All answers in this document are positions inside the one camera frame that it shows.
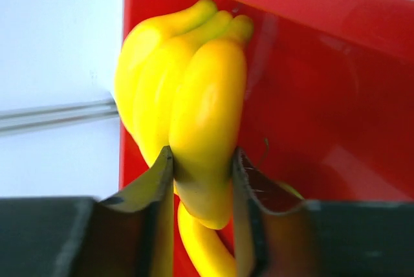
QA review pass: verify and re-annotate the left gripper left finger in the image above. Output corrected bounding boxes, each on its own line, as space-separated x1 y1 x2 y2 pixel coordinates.
1 146 174 276

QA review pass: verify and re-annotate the small single yellow banana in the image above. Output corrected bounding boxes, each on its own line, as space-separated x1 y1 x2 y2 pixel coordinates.
177 203 237 277

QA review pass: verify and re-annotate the yellow banana bunch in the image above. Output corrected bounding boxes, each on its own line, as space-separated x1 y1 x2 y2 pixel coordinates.
114 0 254 230

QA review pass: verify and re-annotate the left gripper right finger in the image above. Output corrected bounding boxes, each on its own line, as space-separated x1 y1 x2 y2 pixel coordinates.
232 148 413 276

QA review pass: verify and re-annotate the aluminium frame rail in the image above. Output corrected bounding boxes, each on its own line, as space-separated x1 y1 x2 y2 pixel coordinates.
1 98 118 137

